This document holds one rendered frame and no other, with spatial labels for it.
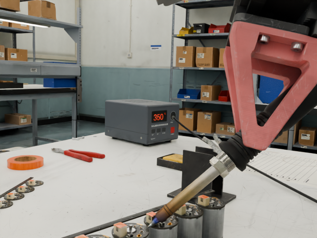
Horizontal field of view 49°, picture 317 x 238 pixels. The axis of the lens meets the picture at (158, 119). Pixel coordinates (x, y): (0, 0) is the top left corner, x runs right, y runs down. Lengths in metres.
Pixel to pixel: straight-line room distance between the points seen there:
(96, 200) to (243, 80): 0.30
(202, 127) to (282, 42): 4.52
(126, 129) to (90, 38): 5.66
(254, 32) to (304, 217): 0.29
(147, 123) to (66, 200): 0.35
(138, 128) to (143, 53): 4.95
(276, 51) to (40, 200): 0.35
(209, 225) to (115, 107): 0.59
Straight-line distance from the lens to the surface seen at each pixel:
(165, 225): 0.25
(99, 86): 6.26
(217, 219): 0.29
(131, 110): 0.80
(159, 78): 5.53
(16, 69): 3.03
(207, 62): 4.71
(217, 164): 0.24
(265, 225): 0.43
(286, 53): 0.24
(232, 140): 0.24
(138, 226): 0.25
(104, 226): 0.25
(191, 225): 0.27
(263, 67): 0.27
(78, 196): 0.48
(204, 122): 4.73
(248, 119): 0.23
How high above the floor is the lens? 0.92
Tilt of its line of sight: 8 degrees down
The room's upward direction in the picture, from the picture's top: 2 degrees clockwise
